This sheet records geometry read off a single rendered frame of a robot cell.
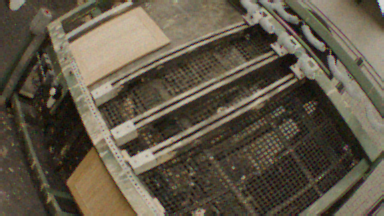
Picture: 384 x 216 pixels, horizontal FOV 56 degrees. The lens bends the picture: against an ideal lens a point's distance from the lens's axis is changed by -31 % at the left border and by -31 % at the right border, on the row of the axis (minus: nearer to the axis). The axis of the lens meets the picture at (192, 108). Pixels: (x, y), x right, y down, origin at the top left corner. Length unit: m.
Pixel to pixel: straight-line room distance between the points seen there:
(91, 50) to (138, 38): 0.31
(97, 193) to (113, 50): 0.87
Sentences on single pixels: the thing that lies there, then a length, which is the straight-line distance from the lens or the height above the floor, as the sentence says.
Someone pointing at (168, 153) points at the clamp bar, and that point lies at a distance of 2.36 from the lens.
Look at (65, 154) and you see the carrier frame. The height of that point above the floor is 0.40.
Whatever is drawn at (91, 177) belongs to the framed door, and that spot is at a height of 0.50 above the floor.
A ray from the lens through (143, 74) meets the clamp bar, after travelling 2.65.
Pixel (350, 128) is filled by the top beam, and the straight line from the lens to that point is 2.50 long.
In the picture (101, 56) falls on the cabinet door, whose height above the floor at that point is 1.03.
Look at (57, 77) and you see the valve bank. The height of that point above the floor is 0.75.
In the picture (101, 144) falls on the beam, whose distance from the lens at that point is 2.44.
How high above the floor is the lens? 1.87
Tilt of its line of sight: 14 degrees down
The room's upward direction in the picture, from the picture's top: 44 degrees clockwise
